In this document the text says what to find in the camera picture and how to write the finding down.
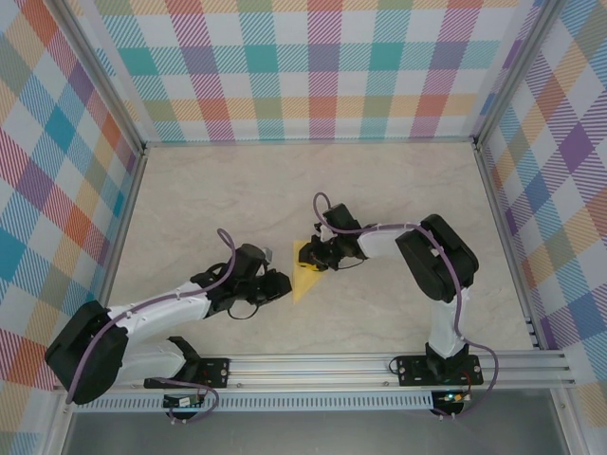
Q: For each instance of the yellow paper sheet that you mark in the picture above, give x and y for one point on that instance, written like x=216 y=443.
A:
x=303 y=289

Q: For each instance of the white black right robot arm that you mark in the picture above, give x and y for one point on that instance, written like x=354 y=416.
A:
x=379 y=244

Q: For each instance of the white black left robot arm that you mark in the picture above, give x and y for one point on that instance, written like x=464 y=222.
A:
x=161 y=315

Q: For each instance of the green circuit board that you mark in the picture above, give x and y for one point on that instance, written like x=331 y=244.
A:
x=182 y=402
x=453 y=397

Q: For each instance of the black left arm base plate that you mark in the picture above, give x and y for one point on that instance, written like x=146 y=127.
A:
x=215 y=372

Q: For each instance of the wide aluminium mounting rail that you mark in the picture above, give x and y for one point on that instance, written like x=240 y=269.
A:
x=308 y=372

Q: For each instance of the aluminium frame rail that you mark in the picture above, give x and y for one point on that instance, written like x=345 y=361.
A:
x=506 y=237
x=118 y=237
x=308 y=141

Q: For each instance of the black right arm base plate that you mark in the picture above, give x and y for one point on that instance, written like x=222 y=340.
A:
x=412 y=376

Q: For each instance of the aluminium frame post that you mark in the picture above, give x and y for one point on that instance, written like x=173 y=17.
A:
x=566 y=426
x=102 y=76
x=59 y=431
x=517 y=71

